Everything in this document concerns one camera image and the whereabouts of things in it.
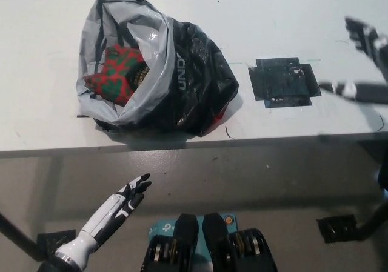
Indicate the red green patterned garment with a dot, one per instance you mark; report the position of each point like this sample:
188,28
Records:
115,69

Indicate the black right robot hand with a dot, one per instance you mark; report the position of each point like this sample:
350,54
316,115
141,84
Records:
373,45

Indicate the black table leg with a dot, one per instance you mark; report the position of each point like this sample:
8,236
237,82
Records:
18,235
373,229

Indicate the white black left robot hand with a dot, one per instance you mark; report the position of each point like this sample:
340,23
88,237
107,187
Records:
118,208

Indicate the black tape patch on table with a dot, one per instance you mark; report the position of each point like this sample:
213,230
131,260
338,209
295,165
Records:
282,81

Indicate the black grey plastic bag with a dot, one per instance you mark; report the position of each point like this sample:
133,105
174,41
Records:
197,87

